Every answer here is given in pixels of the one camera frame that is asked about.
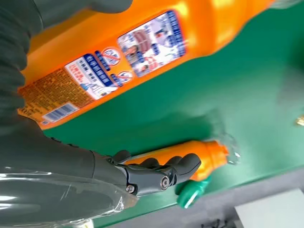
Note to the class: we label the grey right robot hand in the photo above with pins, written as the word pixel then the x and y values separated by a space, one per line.
pixel 47 176

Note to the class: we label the white desk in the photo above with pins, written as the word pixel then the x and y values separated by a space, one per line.
pixel 273 210

